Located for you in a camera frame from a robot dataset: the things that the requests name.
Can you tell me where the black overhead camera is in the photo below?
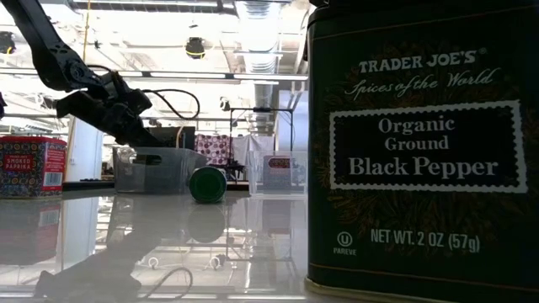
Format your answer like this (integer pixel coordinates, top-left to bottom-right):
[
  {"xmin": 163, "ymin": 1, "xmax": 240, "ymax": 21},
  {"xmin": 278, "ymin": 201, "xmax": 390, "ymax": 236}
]
[{"xmin": 184, "ymin": 37, "xmax": 206, "ymax": 60}]

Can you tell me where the red white patterned cloth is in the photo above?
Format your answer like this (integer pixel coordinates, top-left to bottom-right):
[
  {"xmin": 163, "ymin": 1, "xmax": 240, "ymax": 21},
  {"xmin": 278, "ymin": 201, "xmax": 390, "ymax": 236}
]
[{"xmin": 195, "ymin": 133, "xmax": 232, "ymax": 170}]

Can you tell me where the overhead frame bar with lights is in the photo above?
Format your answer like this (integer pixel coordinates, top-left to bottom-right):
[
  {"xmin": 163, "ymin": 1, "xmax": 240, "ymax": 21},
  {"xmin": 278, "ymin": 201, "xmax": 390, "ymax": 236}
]
[{"xmin": 0, "ymin": 66, "xmax": 309, "ymax": 85}]

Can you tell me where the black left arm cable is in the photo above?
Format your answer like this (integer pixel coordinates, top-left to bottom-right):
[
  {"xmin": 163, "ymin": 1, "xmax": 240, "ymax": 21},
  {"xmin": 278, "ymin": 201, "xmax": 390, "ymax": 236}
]
[{"xmin": 141, "ymin": 88, "xmax": 201, "ymax": 121}]

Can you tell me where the black ceiling device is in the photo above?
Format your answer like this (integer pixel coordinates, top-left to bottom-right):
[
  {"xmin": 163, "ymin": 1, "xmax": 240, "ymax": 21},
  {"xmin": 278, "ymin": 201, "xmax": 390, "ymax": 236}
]
[{"xmin": 0, "ymin": 31, "xmax": 17, "ymax": 55}]

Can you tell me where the black metal stand frame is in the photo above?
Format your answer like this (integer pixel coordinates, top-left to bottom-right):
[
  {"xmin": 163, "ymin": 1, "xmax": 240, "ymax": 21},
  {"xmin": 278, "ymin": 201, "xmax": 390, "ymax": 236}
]
[{"xmin": 228, "ymin": 107, "xmax": 295, "ymax": 183}]

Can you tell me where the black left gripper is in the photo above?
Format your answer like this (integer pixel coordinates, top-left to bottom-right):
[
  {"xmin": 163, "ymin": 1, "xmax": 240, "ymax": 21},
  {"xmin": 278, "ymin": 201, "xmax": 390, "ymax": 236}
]
[{"xmin": 56, "ymin": 71, "xmax": 167, "ymax": 149}]

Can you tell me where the left clear bin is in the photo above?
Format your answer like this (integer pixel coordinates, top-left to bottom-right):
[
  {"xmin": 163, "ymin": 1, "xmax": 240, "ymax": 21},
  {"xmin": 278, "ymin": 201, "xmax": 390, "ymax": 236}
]
[{"xmin": 112, "ymin": 146, "xmax": 209, "ymax": 195}]

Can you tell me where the black monitor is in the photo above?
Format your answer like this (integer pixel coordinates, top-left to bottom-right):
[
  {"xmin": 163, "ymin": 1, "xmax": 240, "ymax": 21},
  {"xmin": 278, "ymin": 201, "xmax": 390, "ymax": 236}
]
[{"xmin": 147, "ymin": 125, "xmax": 197, "ymax": 151}]

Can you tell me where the green lidded spice jar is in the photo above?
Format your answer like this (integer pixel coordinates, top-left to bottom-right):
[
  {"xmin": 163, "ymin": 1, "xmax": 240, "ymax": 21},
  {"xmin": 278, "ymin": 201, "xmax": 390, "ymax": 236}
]
[{"xmin": 188, "ymin": 166, "xmax": 228, "ymax": 205}]

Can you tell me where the black pepper spice tin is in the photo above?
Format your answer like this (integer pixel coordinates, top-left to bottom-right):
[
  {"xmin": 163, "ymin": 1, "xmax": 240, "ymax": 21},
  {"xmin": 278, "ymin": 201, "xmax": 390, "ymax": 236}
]
[{"xmin": 303, "ymin": 0, "xmax": 539, "ymax": 303}]

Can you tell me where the long yellow cable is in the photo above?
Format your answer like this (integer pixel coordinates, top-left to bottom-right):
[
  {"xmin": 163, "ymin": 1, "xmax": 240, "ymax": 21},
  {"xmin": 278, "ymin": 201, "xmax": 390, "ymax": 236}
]
[{"xmin": 62, "ymin": 0, "xmax": 92, "ymax": 183}]

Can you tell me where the silver ventilation duct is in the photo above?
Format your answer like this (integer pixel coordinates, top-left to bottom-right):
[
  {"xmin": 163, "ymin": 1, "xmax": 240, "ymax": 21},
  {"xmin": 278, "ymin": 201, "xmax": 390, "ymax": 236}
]
[{"xmin": 234, "ymin": 0, "xmax": 282, "ymax": 127}]

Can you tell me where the black aluminium table frame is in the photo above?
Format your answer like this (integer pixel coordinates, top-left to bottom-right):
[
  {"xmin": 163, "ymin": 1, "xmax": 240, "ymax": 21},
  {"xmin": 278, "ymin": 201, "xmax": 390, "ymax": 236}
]
[{"xmin": 61, "ymin": 179, "xmax": 250, "ymax": 193}]

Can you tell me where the white column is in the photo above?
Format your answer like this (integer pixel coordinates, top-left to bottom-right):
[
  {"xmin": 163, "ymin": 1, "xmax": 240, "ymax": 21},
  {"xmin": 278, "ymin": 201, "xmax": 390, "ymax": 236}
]
[{"xmin": 66, "ymin": 117, "xmax": 106, "ymax": 183}]

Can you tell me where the clear plastic bin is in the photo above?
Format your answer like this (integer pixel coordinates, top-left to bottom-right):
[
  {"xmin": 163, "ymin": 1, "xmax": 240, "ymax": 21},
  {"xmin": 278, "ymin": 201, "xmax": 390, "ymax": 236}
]
[{"xmin": 247, "ymin": 150, "xmax": 309, "ymax": 199}]

